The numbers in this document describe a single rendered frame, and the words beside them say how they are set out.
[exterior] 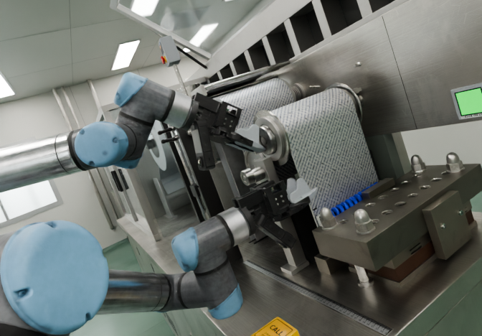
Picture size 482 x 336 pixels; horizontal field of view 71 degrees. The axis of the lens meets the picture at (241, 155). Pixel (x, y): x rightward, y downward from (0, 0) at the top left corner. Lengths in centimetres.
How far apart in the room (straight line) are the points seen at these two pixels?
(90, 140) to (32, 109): 576
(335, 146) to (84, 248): 64
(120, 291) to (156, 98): 38
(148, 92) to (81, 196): 555
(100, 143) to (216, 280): 34
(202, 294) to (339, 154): 47
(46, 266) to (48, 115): 596
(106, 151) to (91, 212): 567
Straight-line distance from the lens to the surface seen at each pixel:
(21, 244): 40
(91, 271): 43
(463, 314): 82
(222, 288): 71
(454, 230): 84
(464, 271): 81
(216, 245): 69
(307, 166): 83
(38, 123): 631
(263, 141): 84
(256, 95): 106
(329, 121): 89
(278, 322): 74
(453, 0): 87
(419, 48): 92
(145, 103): 73
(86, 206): 624
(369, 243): 68
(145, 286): 71
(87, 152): 60
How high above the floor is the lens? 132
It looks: 6 degrees down
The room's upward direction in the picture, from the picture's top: 20 degrees counter-clockwise
